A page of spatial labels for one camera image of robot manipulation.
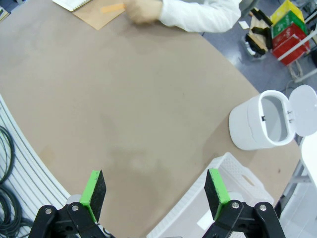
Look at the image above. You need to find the black and wooden floor stand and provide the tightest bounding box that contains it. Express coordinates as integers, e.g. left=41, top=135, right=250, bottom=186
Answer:
left=245, top=7, right=273, bottom=60

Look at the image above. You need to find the small white rectangular sticker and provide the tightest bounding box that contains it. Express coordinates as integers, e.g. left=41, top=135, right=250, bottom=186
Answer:
left=198, top=212, right=211, bottom=230

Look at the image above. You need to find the green recycling bin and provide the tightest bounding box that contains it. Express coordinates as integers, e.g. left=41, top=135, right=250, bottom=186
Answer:
left=271, top=11, right=308, bottom=38

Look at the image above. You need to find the person's left hand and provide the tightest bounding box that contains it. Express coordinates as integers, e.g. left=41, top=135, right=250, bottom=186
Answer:
left=123, top=0, right=163, bottom=25

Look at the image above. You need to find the spiral notebook brown cover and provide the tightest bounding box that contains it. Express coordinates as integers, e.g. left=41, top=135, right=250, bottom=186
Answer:
left=52, top=0, right=126, bottom=31

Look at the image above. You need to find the white perforated plastic basket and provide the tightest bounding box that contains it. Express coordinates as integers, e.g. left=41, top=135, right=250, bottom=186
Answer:
left=146, top=152, right=275, bottom=238

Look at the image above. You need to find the black cable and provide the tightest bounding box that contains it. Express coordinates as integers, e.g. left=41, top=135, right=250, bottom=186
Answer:
left=0, top=125, right=16, bottom=185
left=0, top=184, right=34, bottom=238

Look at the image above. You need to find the white lidded trash bin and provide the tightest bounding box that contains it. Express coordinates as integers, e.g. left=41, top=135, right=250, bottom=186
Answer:
left=228, top=84, right=317, bottom=151

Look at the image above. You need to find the yellow recycling bin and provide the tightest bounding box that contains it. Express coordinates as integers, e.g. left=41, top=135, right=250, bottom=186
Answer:
left=269, top=0, right=305, bottom=25

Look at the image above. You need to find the large white table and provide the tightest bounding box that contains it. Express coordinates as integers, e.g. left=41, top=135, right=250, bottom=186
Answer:
left=279, top=135, right=317, bottom=238

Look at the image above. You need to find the yellow pencil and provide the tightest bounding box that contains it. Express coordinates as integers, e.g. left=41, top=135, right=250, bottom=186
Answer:
left=101, top=3, right=124, bottom=13

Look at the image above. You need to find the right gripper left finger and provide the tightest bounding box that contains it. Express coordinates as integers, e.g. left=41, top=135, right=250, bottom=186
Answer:
left=29, top=170, right=107, bottom=238

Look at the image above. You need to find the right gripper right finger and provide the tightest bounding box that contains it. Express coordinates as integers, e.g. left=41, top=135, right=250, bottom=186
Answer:
left=204, top=168, right=285, bottom=238

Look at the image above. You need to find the white ribbed panel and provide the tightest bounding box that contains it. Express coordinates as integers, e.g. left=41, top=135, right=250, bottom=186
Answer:
left=0, top=94, right=71, bottom=238

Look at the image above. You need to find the left forearm white sleeve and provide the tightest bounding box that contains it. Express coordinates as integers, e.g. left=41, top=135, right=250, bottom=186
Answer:
left=158, top=0, right=242, bottom=33

